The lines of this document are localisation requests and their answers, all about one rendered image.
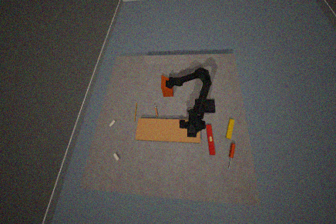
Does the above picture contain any brown-handled awl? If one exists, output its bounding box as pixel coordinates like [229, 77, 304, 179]
[229, 144, 235, 160]

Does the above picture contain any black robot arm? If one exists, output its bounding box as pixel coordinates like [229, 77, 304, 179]
[166, 67, 212, 134]

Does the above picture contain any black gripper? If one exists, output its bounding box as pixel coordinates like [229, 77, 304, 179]
[180, 120, 206, 130]

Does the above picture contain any yellow flat bar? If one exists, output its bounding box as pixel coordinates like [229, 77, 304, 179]
[226, 119, 234, 139]

